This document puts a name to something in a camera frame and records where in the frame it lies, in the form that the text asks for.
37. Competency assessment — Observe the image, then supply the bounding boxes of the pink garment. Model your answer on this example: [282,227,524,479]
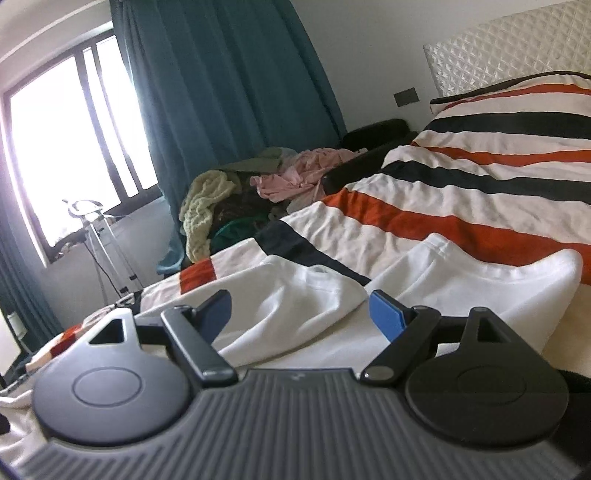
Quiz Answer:
[250,148,361,205]

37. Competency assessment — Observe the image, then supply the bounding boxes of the white shirt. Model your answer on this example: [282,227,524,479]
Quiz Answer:
[0,233,585,467]

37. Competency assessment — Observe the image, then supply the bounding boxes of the window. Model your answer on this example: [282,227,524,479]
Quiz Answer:
[2,31,160,265]

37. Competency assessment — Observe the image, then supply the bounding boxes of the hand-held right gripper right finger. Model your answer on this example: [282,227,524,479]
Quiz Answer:
[360,290,513,385]

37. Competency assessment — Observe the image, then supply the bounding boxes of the black chair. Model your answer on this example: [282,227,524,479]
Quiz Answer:
[321,119,419,195]

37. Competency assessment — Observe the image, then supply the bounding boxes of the teal curtain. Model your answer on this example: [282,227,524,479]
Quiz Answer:
[110,0,348,278]

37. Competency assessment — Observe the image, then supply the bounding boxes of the dark clothes pile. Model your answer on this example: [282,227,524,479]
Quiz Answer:
[209,173,296,252]

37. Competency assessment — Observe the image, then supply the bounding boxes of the olive green garment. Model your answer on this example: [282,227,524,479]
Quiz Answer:
[217,147,298,176]

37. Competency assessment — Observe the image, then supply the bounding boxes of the striped blanket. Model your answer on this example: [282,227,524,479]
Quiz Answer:
[25,104,591,374]

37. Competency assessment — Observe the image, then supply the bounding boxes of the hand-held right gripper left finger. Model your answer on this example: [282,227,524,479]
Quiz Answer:
[86,290,239,389]

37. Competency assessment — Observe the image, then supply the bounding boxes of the striped pillow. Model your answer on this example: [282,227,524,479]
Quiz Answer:
[429,71,591,139]

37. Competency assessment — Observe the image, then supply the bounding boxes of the pale green knit garment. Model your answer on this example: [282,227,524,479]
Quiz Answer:
[179,170,236,263]

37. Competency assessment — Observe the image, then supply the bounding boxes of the white garment steamer stand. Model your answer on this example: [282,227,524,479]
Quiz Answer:
[62,198,141,301]

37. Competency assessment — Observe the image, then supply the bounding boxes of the white quilted headboard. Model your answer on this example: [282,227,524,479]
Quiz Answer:
[423,0,591,100]

